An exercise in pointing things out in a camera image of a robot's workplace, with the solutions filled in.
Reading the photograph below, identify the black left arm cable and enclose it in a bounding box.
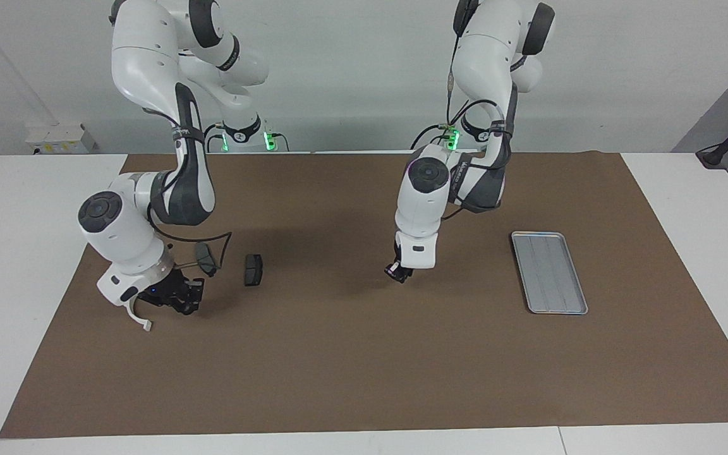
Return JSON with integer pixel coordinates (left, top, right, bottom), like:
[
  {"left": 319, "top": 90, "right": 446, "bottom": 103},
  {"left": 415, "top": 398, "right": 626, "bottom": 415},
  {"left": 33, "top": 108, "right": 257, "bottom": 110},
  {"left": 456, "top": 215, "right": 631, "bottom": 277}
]
[{"left": 443, "top": 0, "right": 516, "bottom": 219}]

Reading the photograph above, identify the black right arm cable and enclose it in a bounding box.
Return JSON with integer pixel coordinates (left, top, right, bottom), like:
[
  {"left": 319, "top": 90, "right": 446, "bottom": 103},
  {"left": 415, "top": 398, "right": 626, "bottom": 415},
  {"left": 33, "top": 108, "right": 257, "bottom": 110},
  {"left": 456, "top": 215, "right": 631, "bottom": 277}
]
[{"left": 149, "top": 95, "right": 233, "bottom": 272}]

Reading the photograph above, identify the long curved brake pad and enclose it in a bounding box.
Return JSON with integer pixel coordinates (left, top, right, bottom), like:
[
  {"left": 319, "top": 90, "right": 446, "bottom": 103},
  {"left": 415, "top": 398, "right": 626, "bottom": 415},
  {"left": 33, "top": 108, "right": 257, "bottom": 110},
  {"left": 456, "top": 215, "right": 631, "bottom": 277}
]
[{"left": 194, "top": 241, "right": 217, "bottom": 278}]

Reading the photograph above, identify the white semicircular bracket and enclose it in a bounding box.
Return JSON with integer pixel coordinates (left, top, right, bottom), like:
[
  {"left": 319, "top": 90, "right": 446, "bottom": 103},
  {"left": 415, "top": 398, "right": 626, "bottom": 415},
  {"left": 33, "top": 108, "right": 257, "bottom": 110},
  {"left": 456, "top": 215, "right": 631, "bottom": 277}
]
[{"left": 125, "top": 297, "right": 152, "bottom": 332}]

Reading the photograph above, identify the short rectangular brake pad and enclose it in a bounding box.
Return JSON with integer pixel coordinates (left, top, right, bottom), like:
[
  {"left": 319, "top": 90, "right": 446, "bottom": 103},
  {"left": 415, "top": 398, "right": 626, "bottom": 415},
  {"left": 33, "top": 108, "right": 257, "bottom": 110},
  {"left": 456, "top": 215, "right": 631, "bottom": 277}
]
[{"left": 244, "top": 253, "right": 265, "bottom": 287}]

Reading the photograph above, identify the silver metal tray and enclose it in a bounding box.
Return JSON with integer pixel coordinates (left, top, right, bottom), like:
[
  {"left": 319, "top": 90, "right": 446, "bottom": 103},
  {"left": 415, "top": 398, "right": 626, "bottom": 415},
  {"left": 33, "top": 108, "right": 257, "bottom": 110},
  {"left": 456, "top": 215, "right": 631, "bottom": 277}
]
[{"left": 511, "top": 231, "right": 589, "bottom": 315}]

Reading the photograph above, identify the brown table mat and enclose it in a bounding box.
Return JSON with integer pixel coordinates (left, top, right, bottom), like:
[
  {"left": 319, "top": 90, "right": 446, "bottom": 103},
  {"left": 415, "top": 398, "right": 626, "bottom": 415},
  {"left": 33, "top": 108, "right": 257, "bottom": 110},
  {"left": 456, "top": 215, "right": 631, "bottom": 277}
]
[{"left": 0, "top": 152, "right": 728, "bottom": 439}]

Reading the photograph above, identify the black base cable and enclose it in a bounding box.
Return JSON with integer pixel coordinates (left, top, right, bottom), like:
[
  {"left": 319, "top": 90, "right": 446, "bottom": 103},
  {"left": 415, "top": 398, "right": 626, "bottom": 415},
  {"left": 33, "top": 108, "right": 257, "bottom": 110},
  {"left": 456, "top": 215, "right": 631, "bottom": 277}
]
[
  {"left": 200, "top": 123, "right": 226, "bottom": 154},
  {"left": 410, "top": 123, "right": 450, "bottom": 151}
]

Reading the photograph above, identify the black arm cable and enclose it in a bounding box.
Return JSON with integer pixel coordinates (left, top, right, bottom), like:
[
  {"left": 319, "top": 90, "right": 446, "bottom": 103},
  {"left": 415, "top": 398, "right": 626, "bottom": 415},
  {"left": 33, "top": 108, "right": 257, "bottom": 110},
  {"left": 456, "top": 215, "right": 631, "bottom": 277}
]
[
  {"left": 443, "top": 0, "right": 516, "bottom": 219},
  {"left": 149, "top": 95, "right": 233, "bottom": 272}
]

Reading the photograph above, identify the white power strip box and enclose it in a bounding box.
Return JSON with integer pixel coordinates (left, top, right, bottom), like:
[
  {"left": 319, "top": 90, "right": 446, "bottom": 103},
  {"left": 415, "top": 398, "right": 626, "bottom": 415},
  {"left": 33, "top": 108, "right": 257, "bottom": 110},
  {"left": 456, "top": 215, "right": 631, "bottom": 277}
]
[{"left": 26, "top": 123, "right": 96, "bottom": 154}]

